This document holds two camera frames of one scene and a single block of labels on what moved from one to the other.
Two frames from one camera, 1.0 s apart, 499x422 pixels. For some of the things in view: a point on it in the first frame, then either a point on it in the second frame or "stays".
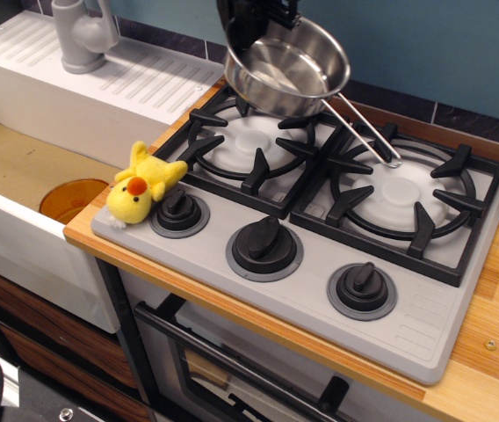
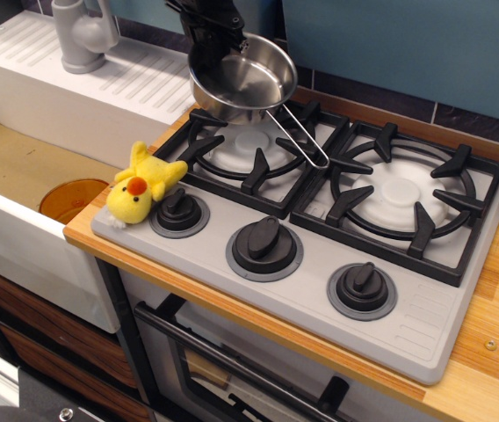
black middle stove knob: [264, 251] stays
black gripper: [249, 18] to [218, 18]
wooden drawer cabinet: [67, 352] stays
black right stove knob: [362, 292] stays
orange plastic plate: [65, 200] stays
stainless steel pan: [295, 71] to [243, 87]
